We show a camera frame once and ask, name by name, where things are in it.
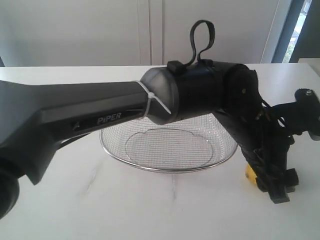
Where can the yellow lemon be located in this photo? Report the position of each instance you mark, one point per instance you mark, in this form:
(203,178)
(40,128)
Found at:
(250,175)

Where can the window with dark frame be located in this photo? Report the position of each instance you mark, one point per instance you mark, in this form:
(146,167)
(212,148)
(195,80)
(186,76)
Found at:
(300,34)

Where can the oval steel mesh basket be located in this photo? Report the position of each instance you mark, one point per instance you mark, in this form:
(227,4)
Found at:
(188,145)

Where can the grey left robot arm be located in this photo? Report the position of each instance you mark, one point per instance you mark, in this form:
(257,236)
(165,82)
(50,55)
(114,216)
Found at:
(38,120)

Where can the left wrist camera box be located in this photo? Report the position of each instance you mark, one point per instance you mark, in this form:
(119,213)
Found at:
(300,116)

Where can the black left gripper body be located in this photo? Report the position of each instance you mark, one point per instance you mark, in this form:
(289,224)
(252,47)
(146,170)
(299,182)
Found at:
(264,145)

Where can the white cabinet doors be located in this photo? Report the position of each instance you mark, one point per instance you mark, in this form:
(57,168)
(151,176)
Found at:
(135,32)

